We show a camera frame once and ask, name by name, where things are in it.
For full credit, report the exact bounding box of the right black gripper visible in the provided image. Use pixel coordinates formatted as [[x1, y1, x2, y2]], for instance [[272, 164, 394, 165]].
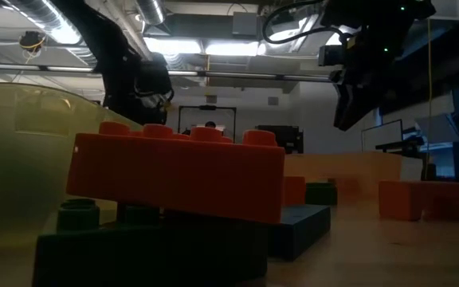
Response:
[[331, 15, 404, 132]]

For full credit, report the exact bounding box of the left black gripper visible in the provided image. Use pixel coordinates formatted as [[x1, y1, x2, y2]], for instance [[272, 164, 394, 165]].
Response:
[[131, 51, 175, 124]]

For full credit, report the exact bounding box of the orange toy brick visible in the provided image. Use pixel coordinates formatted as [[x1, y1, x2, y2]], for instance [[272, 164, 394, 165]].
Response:
[[65, 120, 286, 225]]

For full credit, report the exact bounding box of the green toy brick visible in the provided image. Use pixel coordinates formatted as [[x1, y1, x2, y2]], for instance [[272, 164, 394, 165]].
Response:
[[32, 198, 270, 287], [304, 182, 338, 206]]

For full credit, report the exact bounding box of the salmon wooden block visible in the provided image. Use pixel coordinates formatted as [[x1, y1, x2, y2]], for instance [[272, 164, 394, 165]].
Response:
[[378, 179, 459, 222]]

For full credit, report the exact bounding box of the salmon wooden plank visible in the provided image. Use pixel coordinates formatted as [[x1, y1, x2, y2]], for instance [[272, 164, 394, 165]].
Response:
[[283, 175, 307, 207]]

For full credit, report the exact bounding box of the teal wooden plank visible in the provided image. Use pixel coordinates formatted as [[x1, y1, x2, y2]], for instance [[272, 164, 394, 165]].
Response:
[[267, 203, 332, 262]]

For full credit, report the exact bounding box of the white board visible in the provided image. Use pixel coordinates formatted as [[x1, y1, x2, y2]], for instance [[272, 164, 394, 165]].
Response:
[[360, 118, 405, 152]]

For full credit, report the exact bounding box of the dark desk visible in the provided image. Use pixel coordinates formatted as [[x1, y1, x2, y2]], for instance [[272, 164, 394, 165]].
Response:
[[375, 135, 426, 159]]

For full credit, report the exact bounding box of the black framed stand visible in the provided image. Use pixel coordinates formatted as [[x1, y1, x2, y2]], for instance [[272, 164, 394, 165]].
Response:
[[177, 104, 237, 135]]

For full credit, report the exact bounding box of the grey horizontal pipe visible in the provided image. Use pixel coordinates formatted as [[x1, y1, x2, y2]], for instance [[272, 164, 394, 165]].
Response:
[[0, 61, 334, 83]]

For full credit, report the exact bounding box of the black cabinet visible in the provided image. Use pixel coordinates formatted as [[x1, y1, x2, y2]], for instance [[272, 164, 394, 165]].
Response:
[[255, 124, 305, 155]]

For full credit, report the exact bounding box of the grey tilted panel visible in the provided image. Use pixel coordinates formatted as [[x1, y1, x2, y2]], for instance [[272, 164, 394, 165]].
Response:
[[414, 113, 459, 145]]

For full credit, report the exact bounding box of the ceiling light panel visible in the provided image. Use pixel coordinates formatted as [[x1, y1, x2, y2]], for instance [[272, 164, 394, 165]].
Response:
[[143, 36, 262, 57]]

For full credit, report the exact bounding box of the grey ceiling box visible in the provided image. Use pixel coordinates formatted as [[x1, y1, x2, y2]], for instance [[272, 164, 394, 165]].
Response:
[[231, 10, 259, 37]]

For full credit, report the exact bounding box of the yellow plastic bin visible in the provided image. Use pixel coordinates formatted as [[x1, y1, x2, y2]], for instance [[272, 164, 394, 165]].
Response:
[[0, 81, 147, 236]]

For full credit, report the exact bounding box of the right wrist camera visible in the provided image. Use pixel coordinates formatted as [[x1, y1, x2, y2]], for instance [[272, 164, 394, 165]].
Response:
[[317, 43, 352, 68]]

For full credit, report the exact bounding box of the silver ventilation duct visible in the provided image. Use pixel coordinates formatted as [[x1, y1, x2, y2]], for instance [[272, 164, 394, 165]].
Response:
[[6, 0, 99, 67], [133, 0, 167, 27]]

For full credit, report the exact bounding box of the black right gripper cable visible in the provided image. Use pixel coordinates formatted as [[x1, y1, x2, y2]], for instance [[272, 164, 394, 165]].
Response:
[[261, 0, 354, 45]]

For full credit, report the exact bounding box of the yellow cable reel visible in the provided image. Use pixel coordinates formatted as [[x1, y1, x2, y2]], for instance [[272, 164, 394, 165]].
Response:
[[18, 30, 47, 53]]

